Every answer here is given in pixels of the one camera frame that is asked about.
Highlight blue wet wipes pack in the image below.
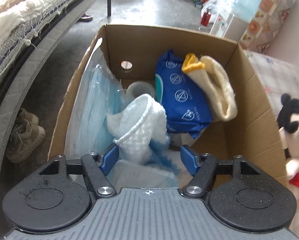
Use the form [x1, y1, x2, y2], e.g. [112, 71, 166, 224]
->
[155, 50, 213, 139]

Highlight blue white fluffy towel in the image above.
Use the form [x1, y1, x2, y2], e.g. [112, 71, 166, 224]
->
[106, 94, 180, 175]

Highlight bag of blue masks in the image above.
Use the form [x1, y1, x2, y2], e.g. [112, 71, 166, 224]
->
[64, 38, 124, 159]

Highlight white tape roll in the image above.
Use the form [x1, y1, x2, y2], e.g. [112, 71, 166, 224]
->
[126, 81, 156, 101]

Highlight cream glove yellow cuff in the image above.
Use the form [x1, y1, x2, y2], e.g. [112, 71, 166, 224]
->
[181, 53, 238, 122]

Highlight plush doll red shirt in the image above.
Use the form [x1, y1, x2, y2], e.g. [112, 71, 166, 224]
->
[276, 93, 299, 193]

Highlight clear printed plastic pouch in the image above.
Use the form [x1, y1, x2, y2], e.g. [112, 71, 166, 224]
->
[107, 159, 179, 191]

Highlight brown cardboard box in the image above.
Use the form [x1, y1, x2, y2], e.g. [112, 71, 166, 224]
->
[48, 25, 288, 186]

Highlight beige sneakers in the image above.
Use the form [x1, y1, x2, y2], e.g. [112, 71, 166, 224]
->
[5, 108, 45, 164]

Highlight plaid patterned tablecloth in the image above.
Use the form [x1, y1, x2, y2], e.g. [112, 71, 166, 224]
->
[244, 49, 299, 240]

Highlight red bottle on floor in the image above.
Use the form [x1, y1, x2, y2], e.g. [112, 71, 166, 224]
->
[200, 8, 212, 27]

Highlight bed with quilts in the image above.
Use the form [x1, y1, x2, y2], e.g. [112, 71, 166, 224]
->
[0, 0, 114, 156]

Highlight floral patterned folded mattress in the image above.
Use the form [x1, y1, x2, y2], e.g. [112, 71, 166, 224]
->
[238, 0, 296, 54]

